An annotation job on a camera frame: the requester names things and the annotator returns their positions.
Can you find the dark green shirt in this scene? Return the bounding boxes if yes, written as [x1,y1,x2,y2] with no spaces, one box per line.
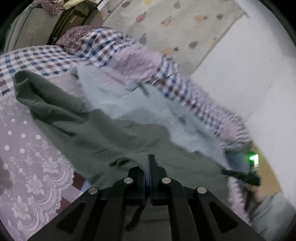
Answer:
[13,70,228,203]

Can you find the blue denim pillow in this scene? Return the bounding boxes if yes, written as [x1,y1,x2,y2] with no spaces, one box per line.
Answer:
[225,151,250,173]

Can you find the grey sleeve forearm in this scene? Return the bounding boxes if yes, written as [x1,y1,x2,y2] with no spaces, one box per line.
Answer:
[247,193,295,240]

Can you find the person's right hand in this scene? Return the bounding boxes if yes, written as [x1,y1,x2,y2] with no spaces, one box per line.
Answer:
[243,184,266,204]

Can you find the light grey-blue shirt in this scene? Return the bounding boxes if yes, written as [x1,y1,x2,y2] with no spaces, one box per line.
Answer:
[71,65,229,168]

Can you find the pineapple print curtain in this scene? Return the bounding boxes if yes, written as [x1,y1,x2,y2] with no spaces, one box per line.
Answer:
[103,0,244,74]

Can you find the checkered bed sheet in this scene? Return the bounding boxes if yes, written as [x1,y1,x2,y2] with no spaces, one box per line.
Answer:
[0,45,253,241]

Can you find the checkered folded quilt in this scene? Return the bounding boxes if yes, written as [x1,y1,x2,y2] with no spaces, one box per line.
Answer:
[56,26,252,151]

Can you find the wooden bed frame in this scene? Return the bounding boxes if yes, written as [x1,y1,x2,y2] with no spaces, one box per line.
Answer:
[251,144,282,197]

